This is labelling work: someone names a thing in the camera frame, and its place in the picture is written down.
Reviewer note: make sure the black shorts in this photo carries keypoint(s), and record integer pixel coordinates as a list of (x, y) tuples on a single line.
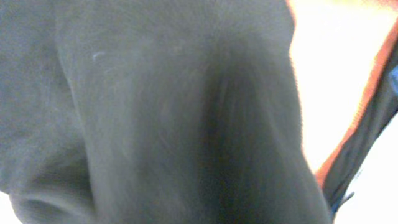
[(152, 111)]

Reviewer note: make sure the dark garment under pile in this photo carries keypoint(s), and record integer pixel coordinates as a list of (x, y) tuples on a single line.
[(378, 112)]

